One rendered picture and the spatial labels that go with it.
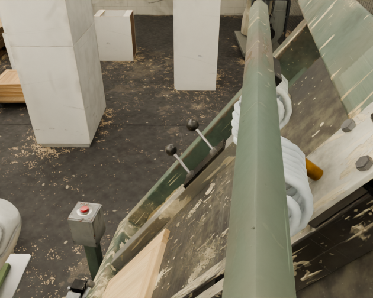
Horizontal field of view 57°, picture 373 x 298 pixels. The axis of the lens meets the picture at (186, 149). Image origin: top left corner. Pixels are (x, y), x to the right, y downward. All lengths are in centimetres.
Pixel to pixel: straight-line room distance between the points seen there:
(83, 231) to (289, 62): 113
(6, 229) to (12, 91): 424
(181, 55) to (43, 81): 196
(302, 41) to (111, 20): 503
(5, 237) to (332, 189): 56
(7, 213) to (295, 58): 86
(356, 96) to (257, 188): 35
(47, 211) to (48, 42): 146
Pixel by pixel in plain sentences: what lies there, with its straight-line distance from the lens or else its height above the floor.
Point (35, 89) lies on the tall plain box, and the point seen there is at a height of 67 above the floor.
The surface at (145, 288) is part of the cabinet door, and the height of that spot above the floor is 122.
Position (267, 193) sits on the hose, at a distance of 16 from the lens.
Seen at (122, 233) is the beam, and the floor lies 91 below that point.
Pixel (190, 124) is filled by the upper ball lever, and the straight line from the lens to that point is 103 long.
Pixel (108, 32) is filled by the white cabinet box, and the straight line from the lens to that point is 603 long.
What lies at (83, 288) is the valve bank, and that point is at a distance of 162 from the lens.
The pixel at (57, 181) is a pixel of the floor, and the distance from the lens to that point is 344.
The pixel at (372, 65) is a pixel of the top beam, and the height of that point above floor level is 189.
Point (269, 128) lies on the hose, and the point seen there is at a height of 195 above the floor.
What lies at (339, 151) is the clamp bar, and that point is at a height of 183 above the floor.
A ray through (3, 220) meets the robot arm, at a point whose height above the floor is 160.
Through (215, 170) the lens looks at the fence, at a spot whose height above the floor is 143.
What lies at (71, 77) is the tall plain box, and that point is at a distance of 344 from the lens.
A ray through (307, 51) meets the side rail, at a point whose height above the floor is 172.
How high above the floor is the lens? 205
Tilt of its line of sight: 34 degrees down
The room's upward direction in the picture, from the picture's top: straight up
